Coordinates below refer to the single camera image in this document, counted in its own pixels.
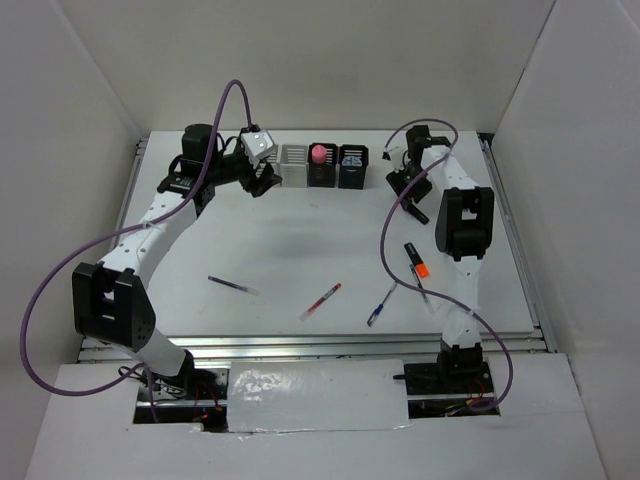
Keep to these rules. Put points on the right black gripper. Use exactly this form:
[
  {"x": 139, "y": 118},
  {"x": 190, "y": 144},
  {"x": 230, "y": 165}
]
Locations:
[{"x": 395, "y": 181}]

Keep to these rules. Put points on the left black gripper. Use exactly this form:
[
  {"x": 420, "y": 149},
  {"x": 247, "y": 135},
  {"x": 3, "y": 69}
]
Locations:
[{"x": 258, "y": 187}]

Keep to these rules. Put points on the blue glue bottle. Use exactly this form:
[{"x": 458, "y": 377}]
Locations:
[{"x": 351, "y": 161}]

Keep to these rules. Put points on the pink cap glue bottle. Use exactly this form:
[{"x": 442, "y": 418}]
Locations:
[{"x": 319, "y": 154}]

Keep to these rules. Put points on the orange highlighter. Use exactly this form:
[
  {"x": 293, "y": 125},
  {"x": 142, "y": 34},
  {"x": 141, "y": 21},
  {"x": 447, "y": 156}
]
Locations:
[{"x": 419, "y": 266}]

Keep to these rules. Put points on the pink highlighter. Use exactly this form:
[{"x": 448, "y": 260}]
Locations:
[{"x": 409, "y": 207}]

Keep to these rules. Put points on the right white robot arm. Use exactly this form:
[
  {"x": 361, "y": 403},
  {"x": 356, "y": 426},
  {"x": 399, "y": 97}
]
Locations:
[{"x": 463, "y": 234}]

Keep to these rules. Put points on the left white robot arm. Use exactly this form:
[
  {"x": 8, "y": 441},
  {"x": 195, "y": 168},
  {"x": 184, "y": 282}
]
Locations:
[{"x": 110, "y": 301}]

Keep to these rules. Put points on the left white slotted container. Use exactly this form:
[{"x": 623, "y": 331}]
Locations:
[{"x": 274, "y": 159}]

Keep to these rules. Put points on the white slotted container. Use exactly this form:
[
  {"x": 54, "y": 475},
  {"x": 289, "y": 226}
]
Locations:
[
  {"x": 274, "y": 159},
  {"x": 292, "y": 165}
]

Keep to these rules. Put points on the right black slotted container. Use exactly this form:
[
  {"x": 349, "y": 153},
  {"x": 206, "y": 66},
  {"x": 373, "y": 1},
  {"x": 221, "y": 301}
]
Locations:
[{"x": 351, "y": 177}]

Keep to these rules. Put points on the black slotted container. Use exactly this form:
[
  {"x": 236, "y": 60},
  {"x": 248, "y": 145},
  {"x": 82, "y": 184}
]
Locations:
[
  {"x": 323, "y": 176},
  {"x": 351, "y": 177}
]

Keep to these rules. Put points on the left black slotted container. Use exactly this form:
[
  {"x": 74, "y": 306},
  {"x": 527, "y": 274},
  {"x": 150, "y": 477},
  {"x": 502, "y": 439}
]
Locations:
[{"x": 323, "y": 176}]

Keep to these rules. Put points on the green pen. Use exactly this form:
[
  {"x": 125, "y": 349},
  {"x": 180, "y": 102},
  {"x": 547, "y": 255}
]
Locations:
[{"x": 429, "y": 305}]

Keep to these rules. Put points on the dark purple pen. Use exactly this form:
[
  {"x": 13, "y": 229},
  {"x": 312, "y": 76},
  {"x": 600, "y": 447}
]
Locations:
[{"x": 235, "y": 286}]

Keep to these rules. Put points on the blue pen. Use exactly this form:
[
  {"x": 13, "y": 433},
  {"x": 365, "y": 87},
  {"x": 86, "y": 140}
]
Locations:
[{"x": 378, "y": 309}]

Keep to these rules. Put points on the red pen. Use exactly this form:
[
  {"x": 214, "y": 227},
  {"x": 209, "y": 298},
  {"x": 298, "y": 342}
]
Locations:
[{"x": 309, "y": 311}]

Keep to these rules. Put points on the white taped cover panel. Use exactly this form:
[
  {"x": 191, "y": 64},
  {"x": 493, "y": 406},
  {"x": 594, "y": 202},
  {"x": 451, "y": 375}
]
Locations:
[{"x": 337, "y": 395}]

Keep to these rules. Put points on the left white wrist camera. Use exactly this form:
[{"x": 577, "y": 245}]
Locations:
[{"x": 258, "y": 146}]

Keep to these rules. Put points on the aluminium frame rail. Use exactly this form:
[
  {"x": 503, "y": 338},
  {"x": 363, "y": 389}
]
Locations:
[{"x": 293, "y": 245}]

